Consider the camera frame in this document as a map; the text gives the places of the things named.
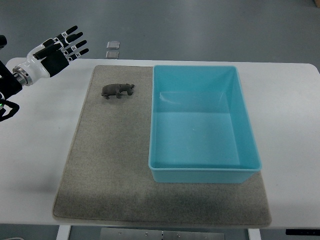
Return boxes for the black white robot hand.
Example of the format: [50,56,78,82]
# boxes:
[12,25,89,86]

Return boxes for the brown toy hippo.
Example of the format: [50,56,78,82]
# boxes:
[101,83,135,100]

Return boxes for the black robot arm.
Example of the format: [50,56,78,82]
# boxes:
[0,61,22,122]

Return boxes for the blue plastic box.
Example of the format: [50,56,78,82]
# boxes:
[148,65,262,184]

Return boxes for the lower metal floor plate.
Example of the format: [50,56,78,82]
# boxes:
[105,51,120,59]

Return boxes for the metal floor plate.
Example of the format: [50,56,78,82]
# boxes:
[105,51,120,59]
[106,41,120,50]

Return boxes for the upper metal floor plate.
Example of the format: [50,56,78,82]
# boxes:
[106,41,120,50]

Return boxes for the grey felt mat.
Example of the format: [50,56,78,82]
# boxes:
[52,65,272,227]

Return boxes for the white left table leg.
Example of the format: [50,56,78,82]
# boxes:
[56,225,72,240]

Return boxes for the white table leg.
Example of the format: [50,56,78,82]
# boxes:
[247,228,262,240]
[56,225,72,240]

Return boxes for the metal table crossbar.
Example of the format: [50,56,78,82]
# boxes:
[99,227,226,240]

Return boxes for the white right table leg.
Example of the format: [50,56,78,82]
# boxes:
[247,228,262,240]

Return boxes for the black table control panel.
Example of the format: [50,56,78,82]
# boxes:
[285,229,320,236]

